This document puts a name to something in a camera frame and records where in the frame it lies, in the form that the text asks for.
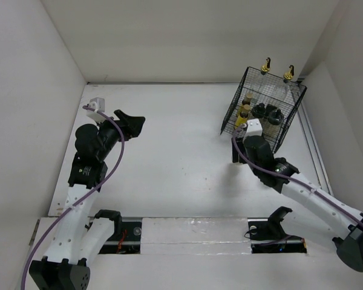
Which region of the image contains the yellow label brown bottle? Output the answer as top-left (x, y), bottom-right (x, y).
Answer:
top-left (242, 92), bottom-right (253, 106)
top-left (234, 104), bottom-right (250, 129)

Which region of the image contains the metal mounting rail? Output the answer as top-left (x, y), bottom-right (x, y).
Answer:
top-left (100, 217), bottom-right (307, 256)

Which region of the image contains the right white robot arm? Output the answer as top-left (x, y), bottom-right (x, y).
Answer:
top-left (232, 135), bottom-right (363, 272)

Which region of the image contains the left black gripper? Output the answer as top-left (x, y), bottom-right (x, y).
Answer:
top-left (94, 110), bottom-right (143, 161)

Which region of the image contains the black wire basket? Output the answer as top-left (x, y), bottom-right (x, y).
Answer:
top-left (220, 66), bottom-right (307, 153)

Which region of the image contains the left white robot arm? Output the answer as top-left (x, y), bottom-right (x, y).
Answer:
top-left (21, 106), bottom-right (145, 289)

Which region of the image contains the brown spice jar black lid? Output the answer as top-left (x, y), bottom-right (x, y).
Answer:
top-left (250, 103), bottom-right (266, 123)

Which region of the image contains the oil bottle with dark contents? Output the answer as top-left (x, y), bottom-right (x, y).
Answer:
top-left (269, 65), bottom-right (295, 108)

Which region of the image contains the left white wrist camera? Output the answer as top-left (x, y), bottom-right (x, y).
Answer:
top-left (82, 97), bottom-right (105, 123)

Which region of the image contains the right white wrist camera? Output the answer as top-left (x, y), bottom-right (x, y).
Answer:
top-left (244, 118), bottom-right (263, 138)

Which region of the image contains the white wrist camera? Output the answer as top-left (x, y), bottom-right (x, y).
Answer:
top-left (244, 118), bottom-right (263, 138)
top-left (82, 97), bottom-right (105, 123)

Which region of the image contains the clear oil bottle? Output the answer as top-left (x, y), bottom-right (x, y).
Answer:
top-left (252, 57), bottom-right (271, 101)

